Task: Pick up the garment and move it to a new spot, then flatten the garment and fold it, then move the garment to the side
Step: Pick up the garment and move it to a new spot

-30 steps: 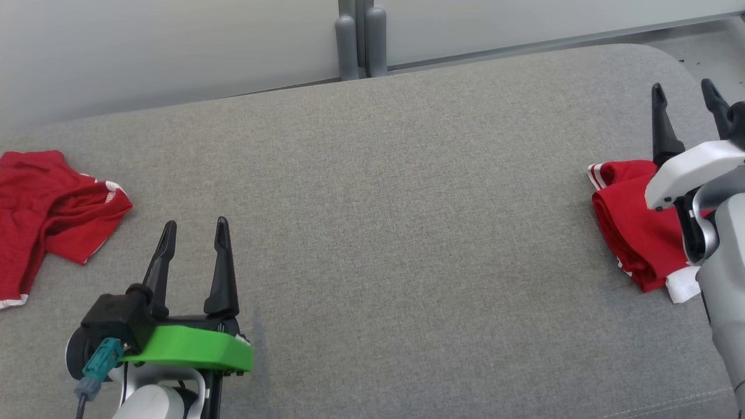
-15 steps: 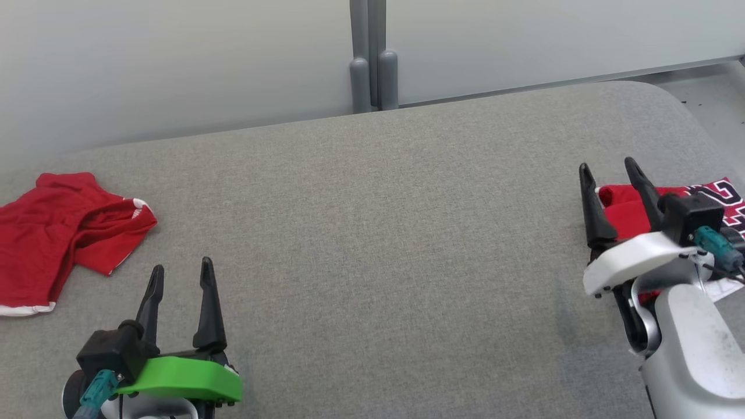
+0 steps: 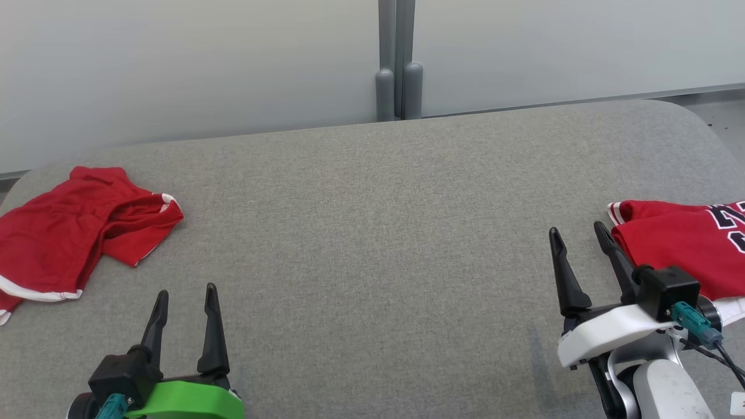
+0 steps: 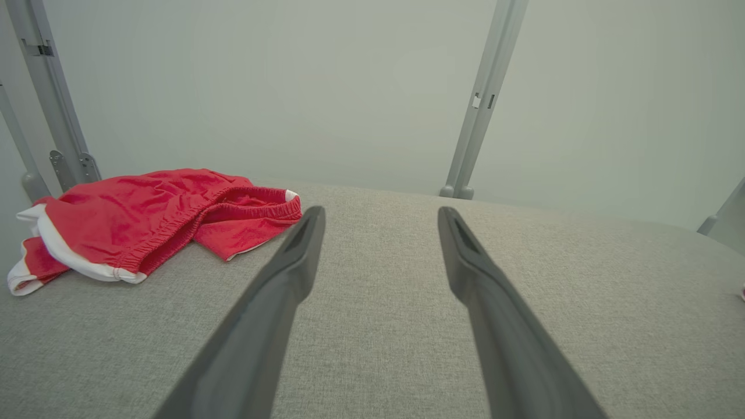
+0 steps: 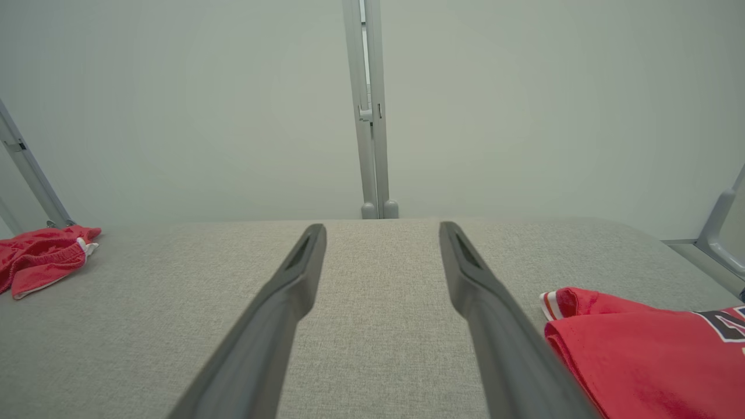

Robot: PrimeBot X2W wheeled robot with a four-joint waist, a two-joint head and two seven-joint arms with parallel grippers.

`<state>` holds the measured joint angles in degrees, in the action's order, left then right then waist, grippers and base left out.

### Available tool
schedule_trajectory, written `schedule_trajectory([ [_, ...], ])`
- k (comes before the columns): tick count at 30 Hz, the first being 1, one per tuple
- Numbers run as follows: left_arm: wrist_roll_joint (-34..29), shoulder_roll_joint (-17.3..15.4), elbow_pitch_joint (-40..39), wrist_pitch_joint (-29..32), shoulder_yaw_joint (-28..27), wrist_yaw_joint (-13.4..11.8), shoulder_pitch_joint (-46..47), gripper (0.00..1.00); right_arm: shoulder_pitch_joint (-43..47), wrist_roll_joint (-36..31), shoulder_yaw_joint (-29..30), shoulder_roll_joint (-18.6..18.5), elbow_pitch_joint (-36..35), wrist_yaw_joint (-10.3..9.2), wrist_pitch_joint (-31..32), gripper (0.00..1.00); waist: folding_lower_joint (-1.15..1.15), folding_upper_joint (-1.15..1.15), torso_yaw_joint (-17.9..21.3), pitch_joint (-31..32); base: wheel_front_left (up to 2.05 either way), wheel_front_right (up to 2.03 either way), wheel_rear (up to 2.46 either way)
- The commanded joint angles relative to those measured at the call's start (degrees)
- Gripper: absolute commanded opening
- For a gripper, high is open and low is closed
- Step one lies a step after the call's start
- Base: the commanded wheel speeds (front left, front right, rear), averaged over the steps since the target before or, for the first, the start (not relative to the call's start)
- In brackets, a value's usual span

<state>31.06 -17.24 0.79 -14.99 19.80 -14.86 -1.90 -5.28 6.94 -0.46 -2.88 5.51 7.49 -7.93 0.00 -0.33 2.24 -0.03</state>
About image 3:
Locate red and white t-shirt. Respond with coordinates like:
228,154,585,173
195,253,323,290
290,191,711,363
607,200,745,322

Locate red shorts with white trim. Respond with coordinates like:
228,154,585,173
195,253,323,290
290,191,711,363
0,166,185,326

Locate grey vertical partition frame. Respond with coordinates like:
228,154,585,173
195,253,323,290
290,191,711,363
378,0,416,117

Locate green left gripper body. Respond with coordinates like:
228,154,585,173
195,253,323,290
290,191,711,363
125,375,245,419

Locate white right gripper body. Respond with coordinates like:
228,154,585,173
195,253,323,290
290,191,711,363
558,304,679,370

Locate left cable with teal connector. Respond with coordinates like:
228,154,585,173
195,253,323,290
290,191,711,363
94,393,129,419

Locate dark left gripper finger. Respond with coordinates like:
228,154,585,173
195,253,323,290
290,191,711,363
140,290,170,364
197,283,230,376

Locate grey fabric sofa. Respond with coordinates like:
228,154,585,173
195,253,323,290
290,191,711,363
0,99,745,419

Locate grey round partition post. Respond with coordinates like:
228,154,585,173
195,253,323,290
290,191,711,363
375,69,396,122
403,62,424,119

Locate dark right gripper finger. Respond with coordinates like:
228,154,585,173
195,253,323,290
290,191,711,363
549,227,593,318
594,221,638,304

